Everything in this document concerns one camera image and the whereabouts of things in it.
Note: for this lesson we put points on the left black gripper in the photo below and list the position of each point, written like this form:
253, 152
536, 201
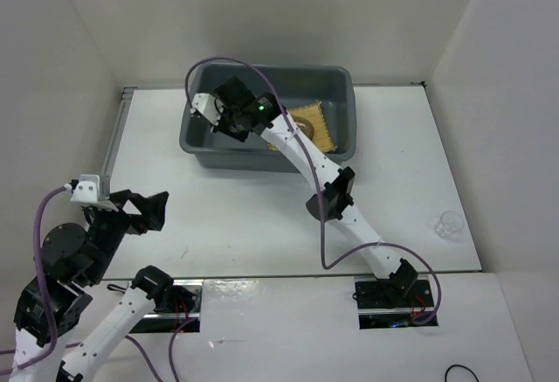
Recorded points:
154, 206

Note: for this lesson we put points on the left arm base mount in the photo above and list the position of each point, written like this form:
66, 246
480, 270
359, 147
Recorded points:
177, 307

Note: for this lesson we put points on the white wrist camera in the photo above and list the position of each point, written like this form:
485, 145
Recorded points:
89, 188
207, 106

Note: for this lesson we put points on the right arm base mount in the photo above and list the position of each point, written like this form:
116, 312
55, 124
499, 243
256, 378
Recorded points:
378, 309

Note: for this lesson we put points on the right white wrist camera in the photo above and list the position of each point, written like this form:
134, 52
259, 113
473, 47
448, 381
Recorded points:
207, 106

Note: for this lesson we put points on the grey plastic bin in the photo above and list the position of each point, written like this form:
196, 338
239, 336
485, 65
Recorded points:
297, 86

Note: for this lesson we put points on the yellow woven bamboo mat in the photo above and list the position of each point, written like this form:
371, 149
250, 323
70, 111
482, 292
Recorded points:
314, 113

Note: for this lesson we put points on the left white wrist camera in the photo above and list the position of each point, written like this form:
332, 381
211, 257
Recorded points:
89, 188

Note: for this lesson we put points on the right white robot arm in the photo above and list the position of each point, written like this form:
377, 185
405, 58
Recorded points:
332, 204

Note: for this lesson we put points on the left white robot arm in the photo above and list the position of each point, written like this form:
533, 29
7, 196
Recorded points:
49, 311

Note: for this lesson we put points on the clear glass plate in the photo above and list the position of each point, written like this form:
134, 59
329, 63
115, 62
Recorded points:
305, 126

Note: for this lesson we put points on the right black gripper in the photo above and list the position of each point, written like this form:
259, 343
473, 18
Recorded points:
239, 136

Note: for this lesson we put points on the aluminium table rail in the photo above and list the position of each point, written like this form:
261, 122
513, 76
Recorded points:
115, 139

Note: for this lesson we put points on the clear glass cup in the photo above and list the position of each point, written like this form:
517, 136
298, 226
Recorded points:
449, 225

